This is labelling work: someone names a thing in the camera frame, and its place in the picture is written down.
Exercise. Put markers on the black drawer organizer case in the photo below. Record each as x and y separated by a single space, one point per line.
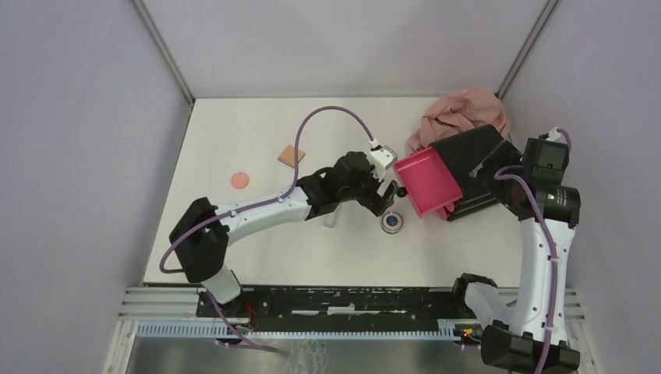
473 157

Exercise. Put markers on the pink middle drawer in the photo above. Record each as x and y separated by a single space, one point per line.
446 212

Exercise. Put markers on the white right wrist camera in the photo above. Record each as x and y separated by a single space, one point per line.
557 135

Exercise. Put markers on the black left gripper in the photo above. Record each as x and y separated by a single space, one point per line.
376 204

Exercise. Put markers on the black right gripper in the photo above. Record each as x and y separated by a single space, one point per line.
506 154

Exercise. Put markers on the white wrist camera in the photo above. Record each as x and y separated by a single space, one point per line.
381 158
557 135

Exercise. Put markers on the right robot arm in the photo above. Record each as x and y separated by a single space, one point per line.
529 335

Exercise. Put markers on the round clear powder jar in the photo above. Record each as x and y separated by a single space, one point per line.
391 222

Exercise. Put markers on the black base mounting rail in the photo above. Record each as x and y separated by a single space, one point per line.
306 309

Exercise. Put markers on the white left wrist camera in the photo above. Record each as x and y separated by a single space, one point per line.
381 158

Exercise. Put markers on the pink crumpled cloth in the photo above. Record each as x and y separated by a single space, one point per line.
459 112

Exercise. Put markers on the pink drawer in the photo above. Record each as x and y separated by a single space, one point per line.
428 181
446 212

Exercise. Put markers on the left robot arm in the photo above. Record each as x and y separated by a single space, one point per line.
205 231

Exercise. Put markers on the round pink powder puff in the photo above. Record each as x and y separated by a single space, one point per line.
239 180

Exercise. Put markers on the aluminium frame rail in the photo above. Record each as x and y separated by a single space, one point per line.
174 329

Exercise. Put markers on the square tan makeup sponge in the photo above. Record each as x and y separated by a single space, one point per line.
290 155

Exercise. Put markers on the pink top drawer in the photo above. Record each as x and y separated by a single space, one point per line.
428 181

